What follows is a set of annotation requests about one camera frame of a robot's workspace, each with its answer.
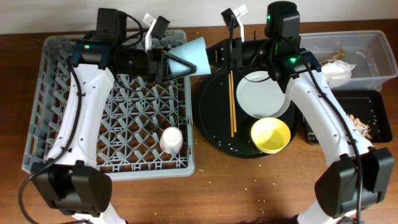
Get gold snack wrapper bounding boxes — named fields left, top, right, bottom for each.
left=319, top=48, right=346, bottom=66

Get wooden chopstick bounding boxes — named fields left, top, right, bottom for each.
left=229, top=70, right=237, bottom=135
left=228, top=74, right=234, bottom=138

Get left wooden chopstick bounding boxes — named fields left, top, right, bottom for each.
left=228, top=74, right=234, bottom=138

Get right wooden chopstick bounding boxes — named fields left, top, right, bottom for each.
left=229, top=70, right=237, bottom=135

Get food scraps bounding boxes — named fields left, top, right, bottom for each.
left=348, top=114, right=373, bottom=140

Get black rectangular tray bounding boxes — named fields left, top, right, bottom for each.
left=303, top=89, right=393, bottom=146

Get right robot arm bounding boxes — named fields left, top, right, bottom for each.
left=207, top=1, right=394, bottom=223

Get round black tray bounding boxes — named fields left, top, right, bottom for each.
left=193, top=69, right=302, bottom=159

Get pink plastic cup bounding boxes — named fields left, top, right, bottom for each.
left=159, top=126, right=183, bottom=154

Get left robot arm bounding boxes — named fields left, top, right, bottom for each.
left=29, top=8, right=197, bottom=223

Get grey dishwasher rack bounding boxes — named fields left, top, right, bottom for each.
left=22, top=35, right=195, bottom=181

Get yellow bowl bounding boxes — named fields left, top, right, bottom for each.
left=250, top=118, right=292, bottom=154

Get grey round plate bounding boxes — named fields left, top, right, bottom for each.
left=236, top=71, right=290, bottom=119

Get light blue plastic cup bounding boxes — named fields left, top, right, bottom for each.
left=169, top=37, right=211, bottom=76

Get clear plastic bin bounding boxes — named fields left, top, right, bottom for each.
left=300, top=30, right=397, bottom=91

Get white napkin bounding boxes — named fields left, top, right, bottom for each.
left=322, top=60, right=356, bottom=89

